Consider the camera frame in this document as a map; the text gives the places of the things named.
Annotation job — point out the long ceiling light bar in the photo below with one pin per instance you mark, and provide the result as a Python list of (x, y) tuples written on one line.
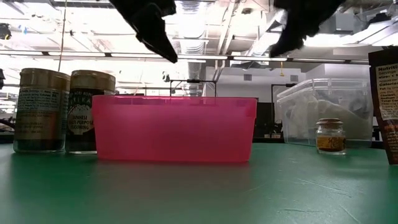
[(217, 57)]

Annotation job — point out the gold-lid spice jar pale label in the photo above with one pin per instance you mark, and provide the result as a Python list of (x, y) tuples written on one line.
[(40, 115)]

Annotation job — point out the black metal stand frame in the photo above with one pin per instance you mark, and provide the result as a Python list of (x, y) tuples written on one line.
[(192, 81)]

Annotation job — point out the gold-lid furikake seasoning jar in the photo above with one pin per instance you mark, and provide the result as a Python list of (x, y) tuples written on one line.
[(81, 118)]

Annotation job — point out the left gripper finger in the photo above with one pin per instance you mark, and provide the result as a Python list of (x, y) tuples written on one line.
[(152, 31)]

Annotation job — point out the pink plastic bin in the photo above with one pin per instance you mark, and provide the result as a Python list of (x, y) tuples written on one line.
[(174, 130)]

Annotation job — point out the silver corrugated ventilation duct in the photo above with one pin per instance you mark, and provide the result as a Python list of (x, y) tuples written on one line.
[(191, 34)]

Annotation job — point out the small cork-lid spice jar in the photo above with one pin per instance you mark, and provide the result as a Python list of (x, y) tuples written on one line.
[(330, 137)]

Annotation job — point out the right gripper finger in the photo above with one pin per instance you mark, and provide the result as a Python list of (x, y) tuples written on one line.
[(295, 34)]

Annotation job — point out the black hanging ceiling device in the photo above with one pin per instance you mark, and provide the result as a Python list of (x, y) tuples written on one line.
[(4, 31)]

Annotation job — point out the brown spice pouch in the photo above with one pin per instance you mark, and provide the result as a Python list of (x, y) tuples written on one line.
[(387, 109)]

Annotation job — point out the grey cloth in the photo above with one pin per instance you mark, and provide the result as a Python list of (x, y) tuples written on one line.
[(357, 121)]

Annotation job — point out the clear plastic storage container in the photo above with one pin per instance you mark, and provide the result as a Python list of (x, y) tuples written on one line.
[(342, 99)]

